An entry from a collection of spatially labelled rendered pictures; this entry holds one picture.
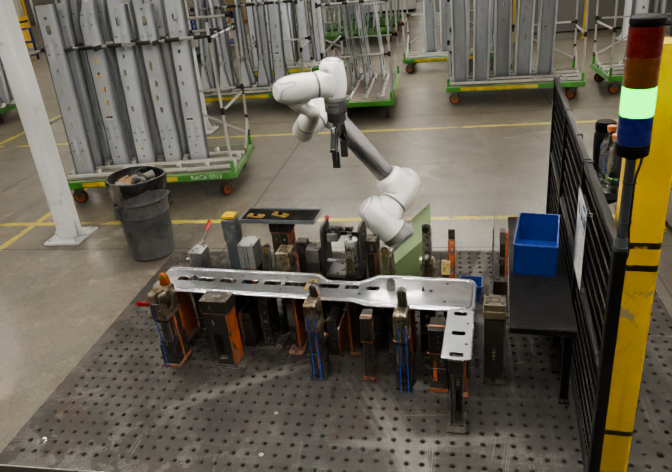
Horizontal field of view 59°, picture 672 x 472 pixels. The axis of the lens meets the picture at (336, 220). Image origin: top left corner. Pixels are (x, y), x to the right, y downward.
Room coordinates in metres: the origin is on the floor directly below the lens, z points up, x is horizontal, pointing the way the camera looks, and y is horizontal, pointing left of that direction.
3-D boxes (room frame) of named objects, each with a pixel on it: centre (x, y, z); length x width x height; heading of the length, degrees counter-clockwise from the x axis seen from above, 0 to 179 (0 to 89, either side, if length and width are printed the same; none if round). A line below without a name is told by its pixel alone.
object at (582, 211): (1.73, -0.82, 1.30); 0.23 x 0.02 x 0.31; 163
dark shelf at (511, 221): (2.06, -0.79, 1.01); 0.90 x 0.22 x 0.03; 163
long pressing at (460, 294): (2.12, 0.15, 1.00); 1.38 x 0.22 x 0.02; 73
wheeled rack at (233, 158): (6.35, 1.87, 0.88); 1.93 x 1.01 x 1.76; 84
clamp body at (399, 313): (1.81, -0.20, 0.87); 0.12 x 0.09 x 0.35; 163
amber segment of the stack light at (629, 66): (1.22, -0.67, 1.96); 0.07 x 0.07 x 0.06
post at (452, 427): (1.58, -0.35, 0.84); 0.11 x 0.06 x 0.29; 163
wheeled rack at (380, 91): (9.13, -0.67, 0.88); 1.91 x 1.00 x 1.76; 169
